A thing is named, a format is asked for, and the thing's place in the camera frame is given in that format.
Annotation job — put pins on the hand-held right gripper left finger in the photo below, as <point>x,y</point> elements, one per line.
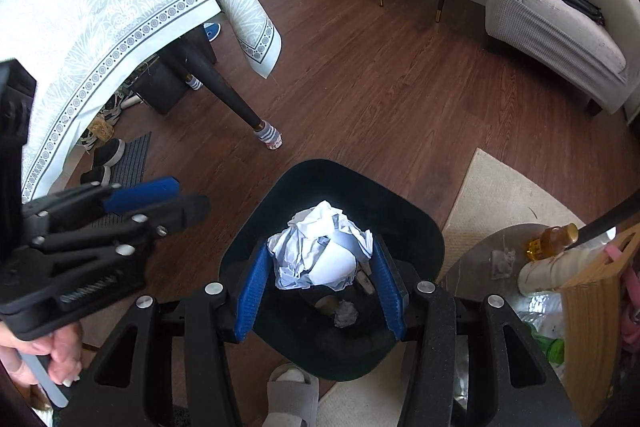
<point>252,292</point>

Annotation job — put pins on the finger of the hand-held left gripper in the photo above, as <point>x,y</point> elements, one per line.
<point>185,209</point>
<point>142,193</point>

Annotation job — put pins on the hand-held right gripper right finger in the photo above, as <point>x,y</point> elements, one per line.
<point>392,302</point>

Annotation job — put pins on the black trash bin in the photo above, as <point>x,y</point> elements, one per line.
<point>325,187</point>

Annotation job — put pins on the person's left hand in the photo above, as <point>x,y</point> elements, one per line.
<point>65,347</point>

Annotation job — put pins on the dark ribbed doormat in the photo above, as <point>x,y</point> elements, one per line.
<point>132,157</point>

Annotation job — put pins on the small crumpled tissue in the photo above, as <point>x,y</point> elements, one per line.
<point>346,314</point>

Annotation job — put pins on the black shoe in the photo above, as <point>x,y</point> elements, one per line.
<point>96,175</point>
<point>110,152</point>

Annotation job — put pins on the black storage box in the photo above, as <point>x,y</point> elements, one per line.
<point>162,89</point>

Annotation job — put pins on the striped table leg sock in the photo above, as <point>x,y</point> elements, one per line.
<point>269,136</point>

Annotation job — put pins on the grey slipper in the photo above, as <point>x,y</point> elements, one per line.
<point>292,399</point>

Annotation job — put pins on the dark table leg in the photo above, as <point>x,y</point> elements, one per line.
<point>215,79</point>

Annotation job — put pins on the beige rug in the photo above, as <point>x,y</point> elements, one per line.
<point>490,192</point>

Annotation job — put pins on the white paper roll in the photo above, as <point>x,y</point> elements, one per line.
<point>545,274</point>

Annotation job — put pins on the green bottle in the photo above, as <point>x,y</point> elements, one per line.
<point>550,347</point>

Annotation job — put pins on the amber bottle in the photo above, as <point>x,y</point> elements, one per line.
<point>550,242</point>

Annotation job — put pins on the pale green patterned tablecloth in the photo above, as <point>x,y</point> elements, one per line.
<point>100,7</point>

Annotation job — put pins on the wooden box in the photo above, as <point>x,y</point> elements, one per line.
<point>592,322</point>

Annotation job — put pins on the pink cloth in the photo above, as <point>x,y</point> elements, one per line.
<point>627,292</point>

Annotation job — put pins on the grey armchair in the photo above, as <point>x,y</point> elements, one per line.
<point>555,42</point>

